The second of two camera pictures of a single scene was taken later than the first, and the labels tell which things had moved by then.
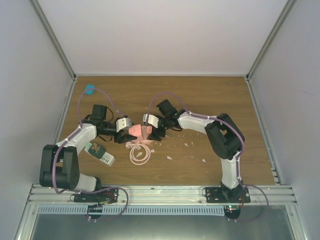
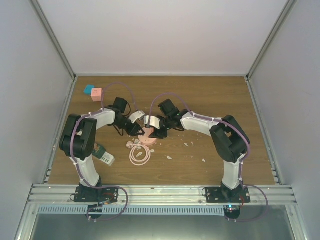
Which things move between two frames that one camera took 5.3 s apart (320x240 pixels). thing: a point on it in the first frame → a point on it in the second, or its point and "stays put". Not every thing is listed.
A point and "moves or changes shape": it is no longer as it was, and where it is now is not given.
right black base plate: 214,195 stays put
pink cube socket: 135,130 moves or changes shape
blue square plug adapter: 89,89 stays put
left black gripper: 123,138 → 136,127
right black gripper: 154,136 stays put
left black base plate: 107,196 stays put
